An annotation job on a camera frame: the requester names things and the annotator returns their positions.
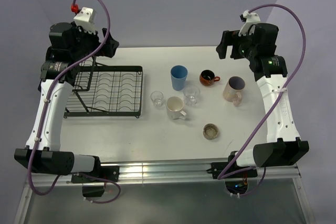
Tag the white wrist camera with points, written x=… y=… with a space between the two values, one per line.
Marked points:
x=248 y=19
x=85 y=19

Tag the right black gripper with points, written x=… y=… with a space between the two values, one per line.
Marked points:
x=235 y=39

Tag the aluminium mounting rail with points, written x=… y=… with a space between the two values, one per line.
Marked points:
x=159 y=173

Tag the small speckled stone cup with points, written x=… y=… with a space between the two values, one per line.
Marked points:
x=210 y=131

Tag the small clear glass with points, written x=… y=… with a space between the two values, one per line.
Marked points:
x=157 y=99

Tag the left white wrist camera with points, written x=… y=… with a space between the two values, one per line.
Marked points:
x=85 y=19

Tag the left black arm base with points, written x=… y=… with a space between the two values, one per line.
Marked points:
x=99 y=186

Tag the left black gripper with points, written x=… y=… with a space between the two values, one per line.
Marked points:
x=108 y=49

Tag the white ceramic mug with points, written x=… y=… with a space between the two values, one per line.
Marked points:
x=174 y=107

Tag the brown ceramic teacup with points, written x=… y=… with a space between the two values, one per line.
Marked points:
x=208 y=78

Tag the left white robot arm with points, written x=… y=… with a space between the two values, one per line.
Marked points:
x=70 y=46

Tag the blue plastic cup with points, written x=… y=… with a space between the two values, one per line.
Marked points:
x=178 y=77

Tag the black wire dish rack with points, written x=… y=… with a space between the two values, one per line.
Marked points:
x=102 y=90

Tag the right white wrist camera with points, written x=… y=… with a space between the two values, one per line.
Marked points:
x=248 y=19

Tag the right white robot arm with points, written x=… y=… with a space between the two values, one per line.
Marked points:
x=283 y=146

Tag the large clear glass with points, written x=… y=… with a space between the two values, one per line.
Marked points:
x=191 y=94

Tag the pink glazed mug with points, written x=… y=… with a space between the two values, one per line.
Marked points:
x=233 y=90

